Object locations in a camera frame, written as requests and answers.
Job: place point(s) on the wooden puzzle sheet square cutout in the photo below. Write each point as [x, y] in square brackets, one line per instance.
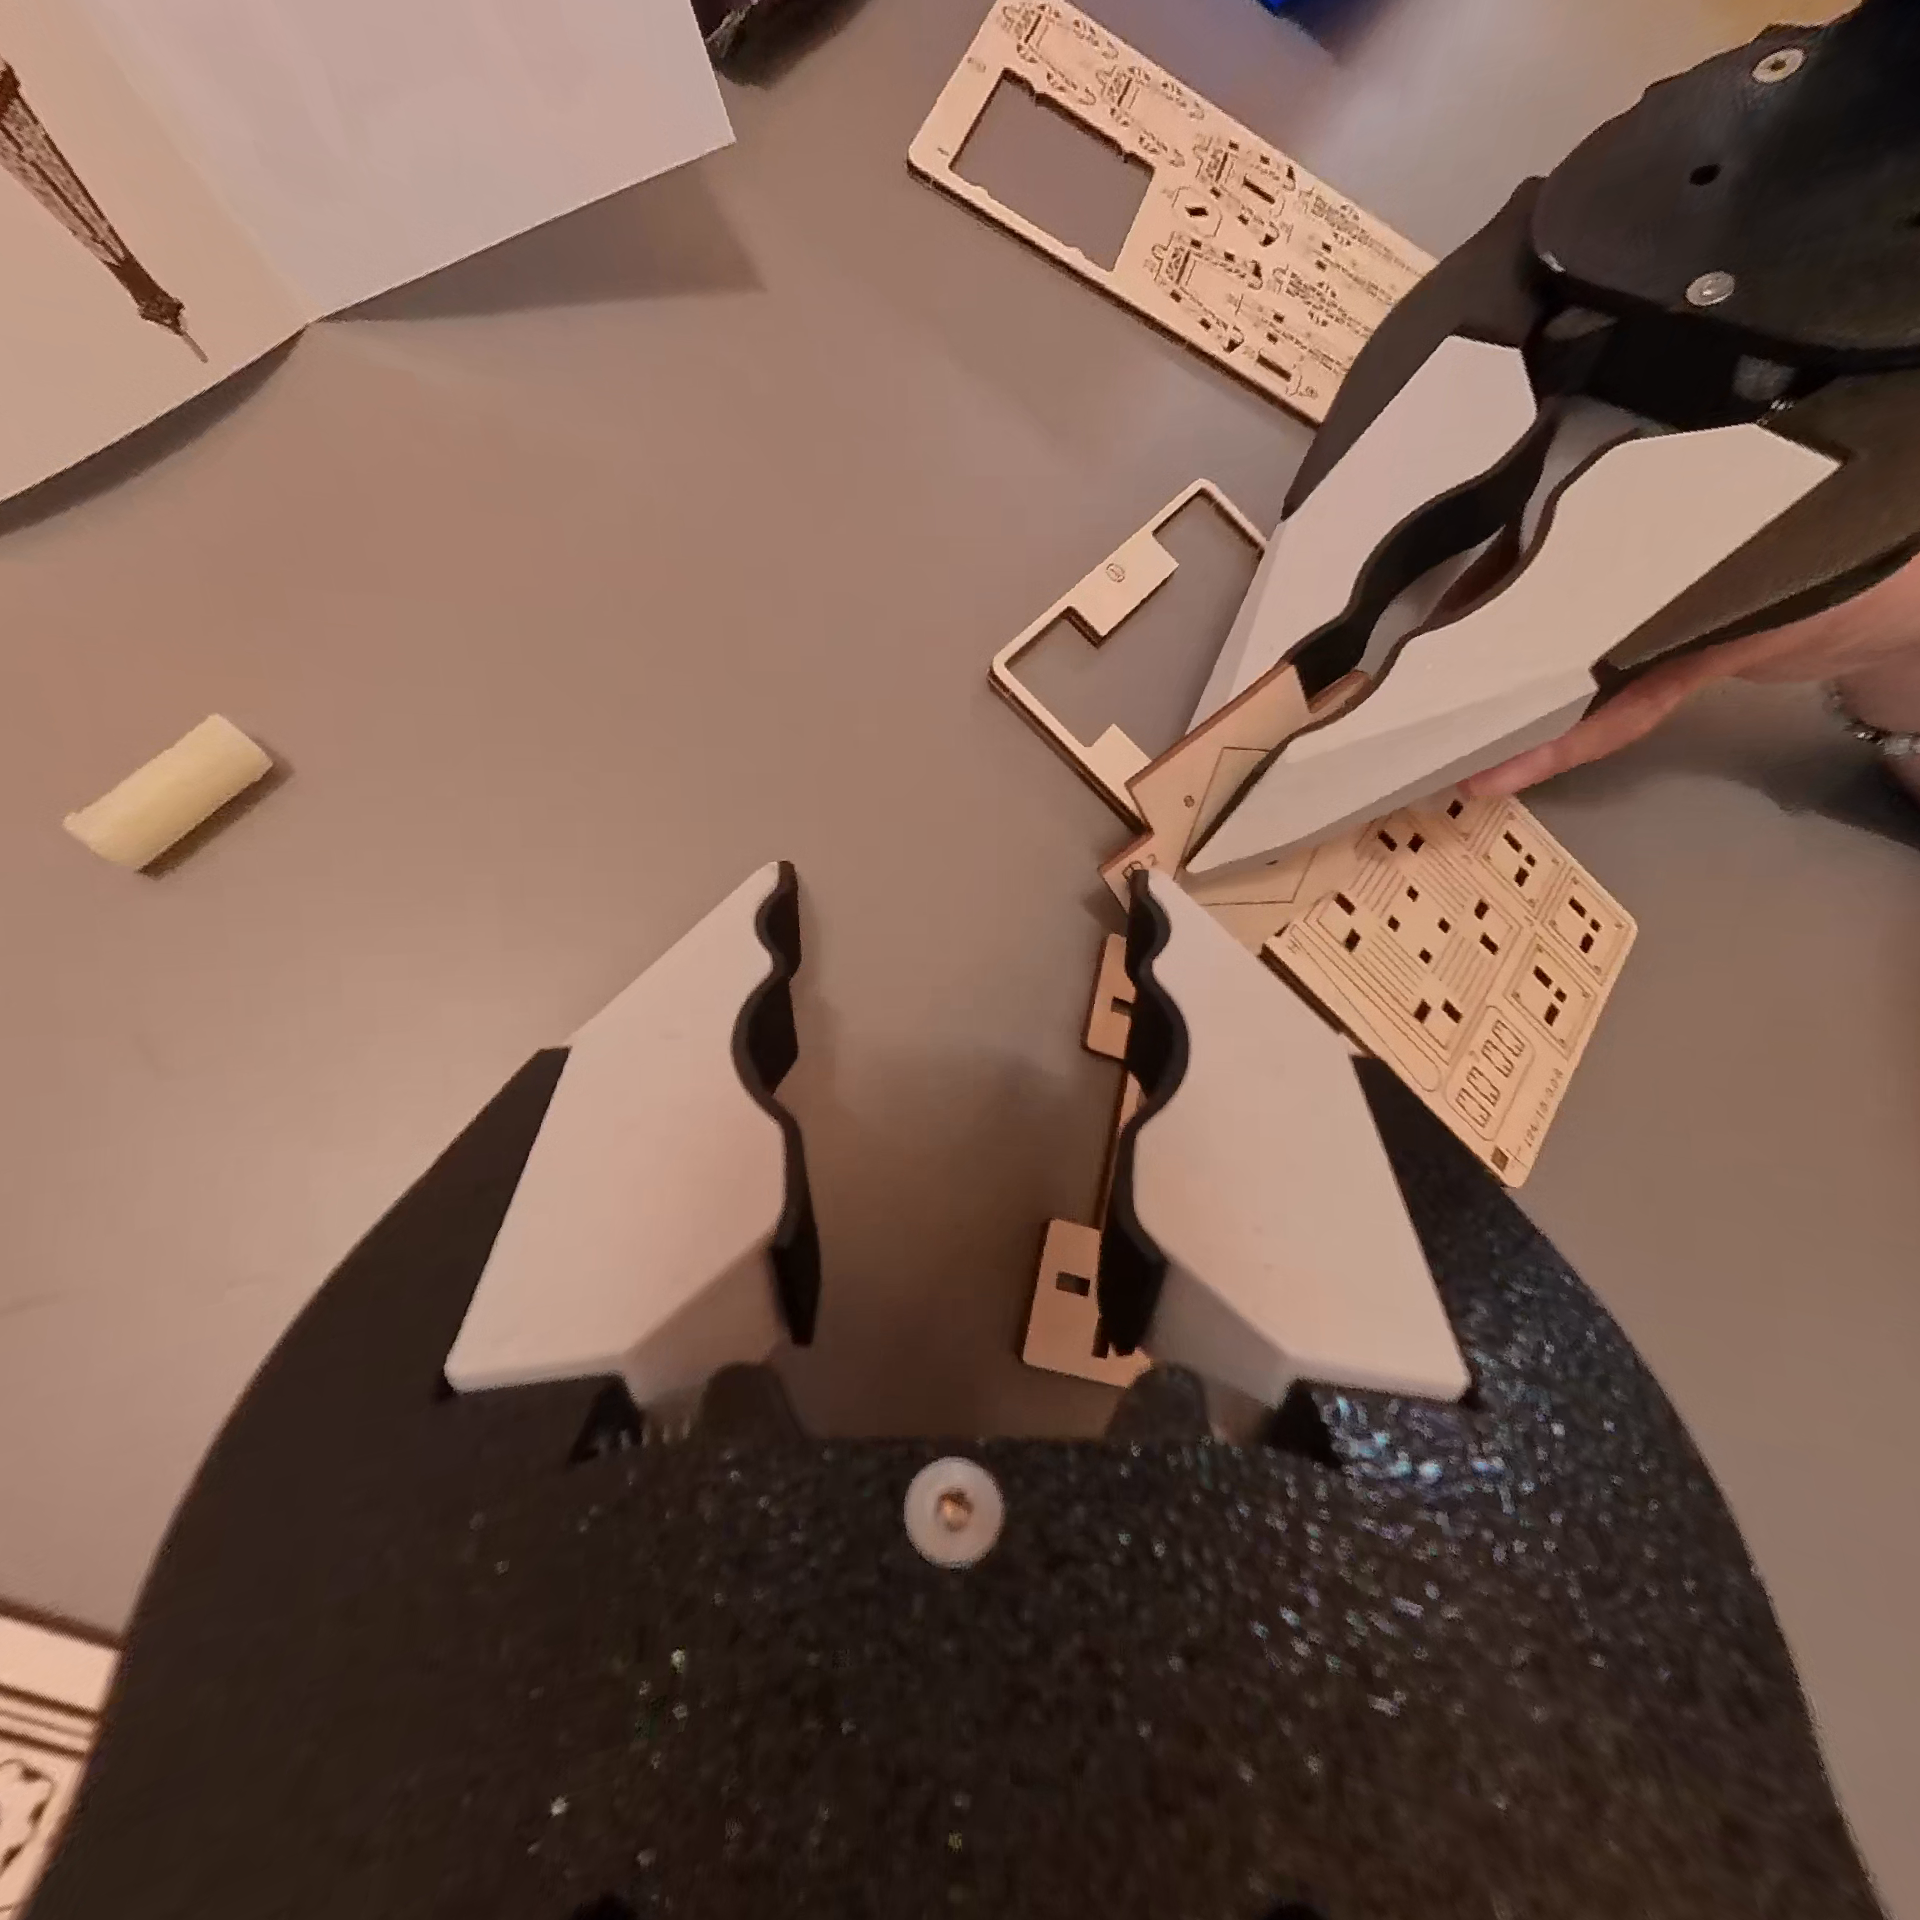
[1501, 960]

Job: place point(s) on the large wooden sheet lattice parts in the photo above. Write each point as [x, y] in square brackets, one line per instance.
[45, 1770]

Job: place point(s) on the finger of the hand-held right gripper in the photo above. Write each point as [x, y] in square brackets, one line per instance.
[1576, 599]
[1395, 450]

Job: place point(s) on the wooden puzzle sheet rectangular hole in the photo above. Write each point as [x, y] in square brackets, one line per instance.
[1276, 255]

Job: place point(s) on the cross-shaped wooden piece diamond print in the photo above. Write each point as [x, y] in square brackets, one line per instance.
[1184, 796]

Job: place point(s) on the cream wax stick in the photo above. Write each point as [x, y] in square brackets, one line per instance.
[166, 796]

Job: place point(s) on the person's right hand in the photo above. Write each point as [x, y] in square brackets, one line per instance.
[1771, 646]

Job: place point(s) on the white tower instruction sheet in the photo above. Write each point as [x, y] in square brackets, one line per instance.
[375, 148]

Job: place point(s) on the wooden four-square frame piece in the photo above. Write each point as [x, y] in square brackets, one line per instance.
[1073, 1305]

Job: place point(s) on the grey desk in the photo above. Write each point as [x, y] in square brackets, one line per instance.
[525, 599]

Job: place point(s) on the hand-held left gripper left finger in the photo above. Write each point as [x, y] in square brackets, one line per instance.
[630, 1185]

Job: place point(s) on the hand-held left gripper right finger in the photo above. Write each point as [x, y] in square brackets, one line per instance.
[1291, 1214]

